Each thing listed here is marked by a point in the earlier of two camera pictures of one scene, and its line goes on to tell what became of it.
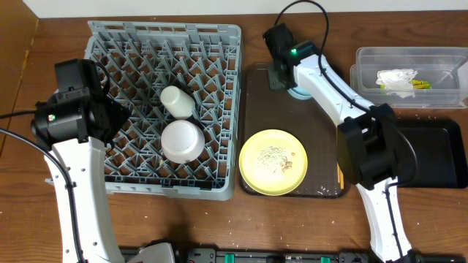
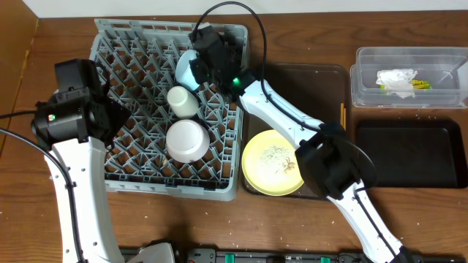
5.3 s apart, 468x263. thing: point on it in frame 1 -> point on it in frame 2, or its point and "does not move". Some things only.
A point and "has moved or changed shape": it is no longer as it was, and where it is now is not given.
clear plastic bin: [446, 68] does not move
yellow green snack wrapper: [417, 84] does not move
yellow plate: [273, 162] does not move
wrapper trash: [397, 81] does not move
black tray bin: [431, 153] does not move
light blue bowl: [300, 93] -> [184, 71]
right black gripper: [276, 77] -> [199, 70]
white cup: [180, 105] has moved or changed shape
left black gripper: [119, 115] does not move
